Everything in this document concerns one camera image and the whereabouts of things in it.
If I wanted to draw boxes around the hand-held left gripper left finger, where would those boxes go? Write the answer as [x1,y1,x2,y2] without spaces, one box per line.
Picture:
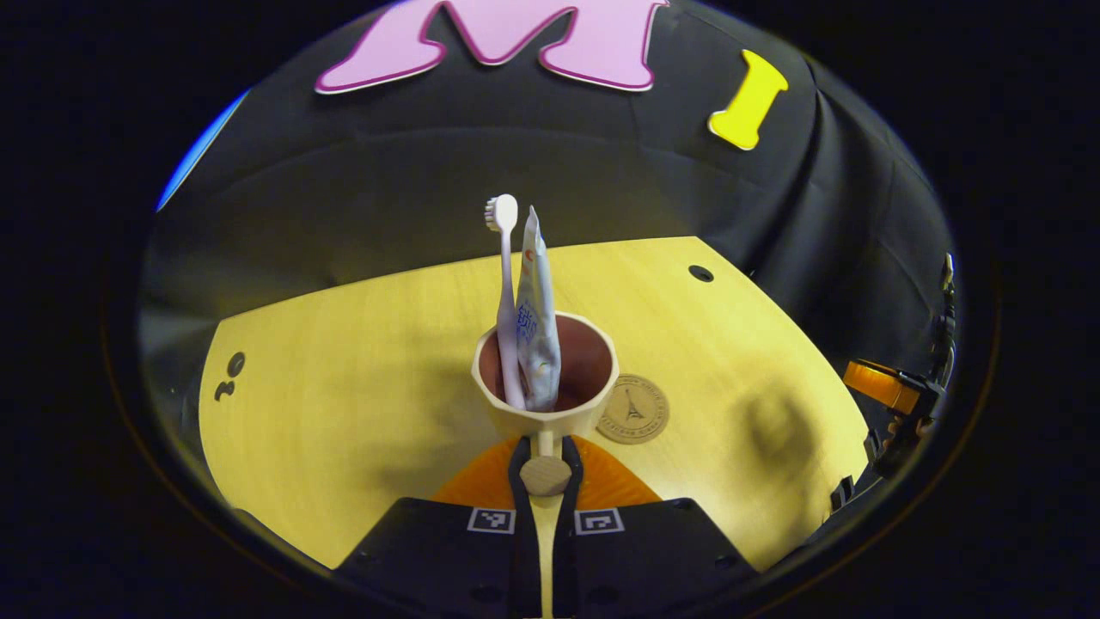
[335,434,540,619]

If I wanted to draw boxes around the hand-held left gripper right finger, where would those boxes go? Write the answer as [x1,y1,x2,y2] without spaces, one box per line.
[553,434,761,619]

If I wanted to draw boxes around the round wooden coaster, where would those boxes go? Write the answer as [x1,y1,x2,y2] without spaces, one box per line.
[597,374,670,444]

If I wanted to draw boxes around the beige cup with wooden handle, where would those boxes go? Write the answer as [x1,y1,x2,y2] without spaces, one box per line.
[471,311,620,619]

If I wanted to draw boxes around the white toothpaste tube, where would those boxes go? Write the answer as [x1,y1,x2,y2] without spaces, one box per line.
[514,205,562,412]

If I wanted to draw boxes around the white toothbrush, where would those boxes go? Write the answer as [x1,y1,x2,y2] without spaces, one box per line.
[484,193,527,409]

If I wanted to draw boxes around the wooden desktop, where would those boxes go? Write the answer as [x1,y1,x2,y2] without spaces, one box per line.
[198,236,871,573]

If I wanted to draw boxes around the black backdrop cloth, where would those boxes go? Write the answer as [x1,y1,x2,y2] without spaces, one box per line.
[137,0,959,414]

